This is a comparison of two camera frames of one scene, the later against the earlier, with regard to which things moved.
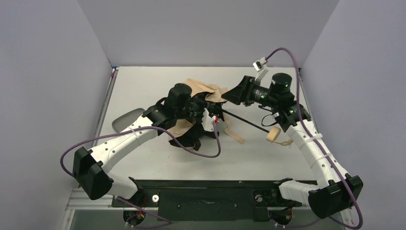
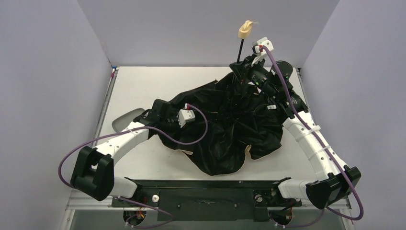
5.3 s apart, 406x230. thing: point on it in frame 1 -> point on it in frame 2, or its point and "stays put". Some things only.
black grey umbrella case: x=124 y=121 stays put
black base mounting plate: x=208 y=201 stays put
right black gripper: x=246 y=91 -> x=244 y=64
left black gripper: x=197 y=112 -> x=173 y=113
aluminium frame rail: x=79 y=200 stays put
